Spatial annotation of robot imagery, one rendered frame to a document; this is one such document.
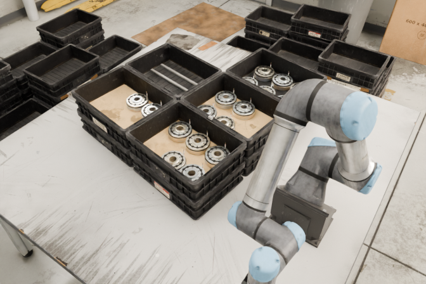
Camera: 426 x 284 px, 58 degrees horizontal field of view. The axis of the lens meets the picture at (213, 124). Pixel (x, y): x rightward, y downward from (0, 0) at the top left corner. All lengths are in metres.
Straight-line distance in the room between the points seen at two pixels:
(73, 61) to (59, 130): 1.00
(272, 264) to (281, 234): 0.10
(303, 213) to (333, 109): 0.53
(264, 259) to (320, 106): 0.41
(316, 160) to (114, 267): 0.81
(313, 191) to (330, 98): 0.49
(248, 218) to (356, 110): 0.42
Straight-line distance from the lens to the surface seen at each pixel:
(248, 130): 1.71
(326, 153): 1.42
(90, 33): 3.19
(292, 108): 1.06
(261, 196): 1.11
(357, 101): 1.01
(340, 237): 1.59
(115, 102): 1.91
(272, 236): 1.10
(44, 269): 2.43
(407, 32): 4.07
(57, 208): 1.71
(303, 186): 1.42
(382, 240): 2.53
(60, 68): 2.89
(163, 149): 1.63
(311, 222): 1.45
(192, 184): 1.37
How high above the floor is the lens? 1.99
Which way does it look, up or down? 42 degrees down
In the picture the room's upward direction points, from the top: straight up
